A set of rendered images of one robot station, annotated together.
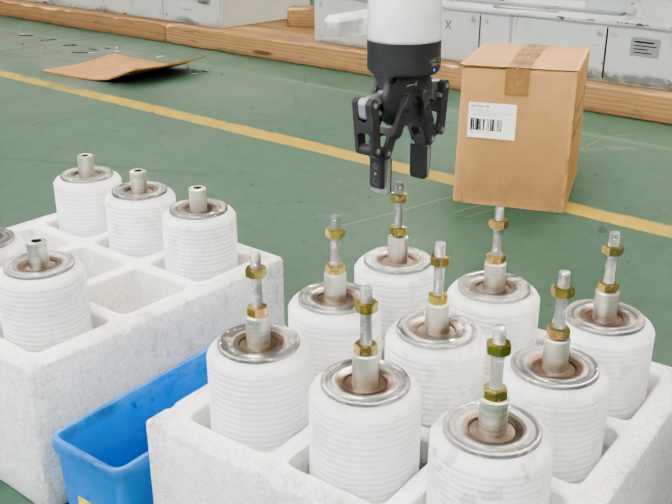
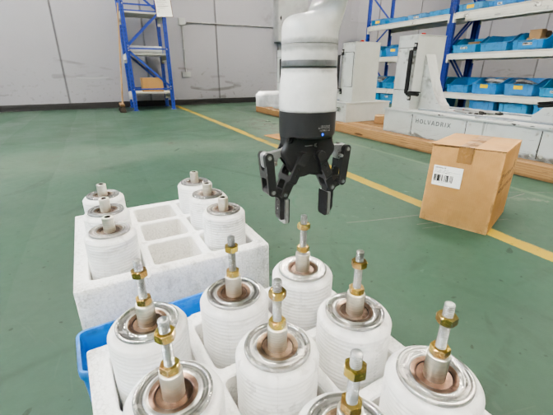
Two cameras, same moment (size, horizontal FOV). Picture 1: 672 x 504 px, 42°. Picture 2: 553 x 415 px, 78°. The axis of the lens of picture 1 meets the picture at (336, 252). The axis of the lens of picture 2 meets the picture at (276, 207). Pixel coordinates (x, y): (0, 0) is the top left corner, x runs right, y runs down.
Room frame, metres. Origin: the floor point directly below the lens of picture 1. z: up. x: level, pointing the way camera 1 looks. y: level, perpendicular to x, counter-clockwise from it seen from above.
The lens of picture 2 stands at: (0.46, -0.21, 0.54)
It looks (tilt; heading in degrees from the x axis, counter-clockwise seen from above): 22 degrees down; 23
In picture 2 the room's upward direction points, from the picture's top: straight up
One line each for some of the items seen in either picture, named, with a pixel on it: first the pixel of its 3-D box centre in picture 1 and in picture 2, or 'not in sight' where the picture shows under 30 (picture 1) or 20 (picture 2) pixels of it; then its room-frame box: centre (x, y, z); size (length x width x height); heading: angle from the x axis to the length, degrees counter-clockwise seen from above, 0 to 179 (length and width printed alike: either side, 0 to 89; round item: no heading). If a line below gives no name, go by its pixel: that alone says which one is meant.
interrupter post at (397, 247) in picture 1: (397, 249); (302, 261); (0.91, -0.07, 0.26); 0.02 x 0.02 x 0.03
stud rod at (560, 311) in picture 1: (560, 312); (353, 388); (0.67, -0.19, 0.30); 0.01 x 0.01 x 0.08
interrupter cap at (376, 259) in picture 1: (397, 260); (302, 268); (0.91, -0.07, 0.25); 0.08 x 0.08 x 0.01
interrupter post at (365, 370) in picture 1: (365, 369); (172, 382); (0.65, -0.02, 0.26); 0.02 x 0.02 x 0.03
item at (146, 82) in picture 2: not in sight; (151, 84); (4.98, 3.79, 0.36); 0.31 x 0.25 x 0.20; 139
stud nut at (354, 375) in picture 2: (562, 290); (355, 369); (0.67, -0.19, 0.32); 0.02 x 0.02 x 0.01; 66
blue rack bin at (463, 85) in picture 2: not in sight; (467, 84); (6.61, -0.78, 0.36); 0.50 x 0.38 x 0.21; 140
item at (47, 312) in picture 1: (49, 338); (118, 270); (0.90, 0.33, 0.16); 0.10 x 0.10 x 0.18
